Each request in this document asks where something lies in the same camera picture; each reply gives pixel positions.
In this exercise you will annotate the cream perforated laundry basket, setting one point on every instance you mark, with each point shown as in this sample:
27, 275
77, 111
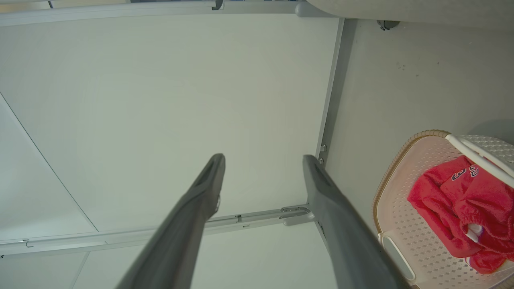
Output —
417, 245

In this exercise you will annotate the red white garment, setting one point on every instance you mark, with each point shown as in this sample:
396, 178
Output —
441, 208

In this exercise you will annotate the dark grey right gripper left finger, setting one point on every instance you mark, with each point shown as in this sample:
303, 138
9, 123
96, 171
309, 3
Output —
188, 224

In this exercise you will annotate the grey fabric sofa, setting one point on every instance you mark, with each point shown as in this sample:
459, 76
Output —
421, 10

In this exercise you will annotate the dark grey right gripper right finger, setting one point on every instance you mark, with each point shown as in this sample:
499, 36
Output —
341, 233

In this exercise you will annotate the grey aluminium frame rail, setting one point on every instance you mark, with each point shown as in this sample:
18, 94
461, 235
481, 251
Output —
100, 239
331, 88
120, 14

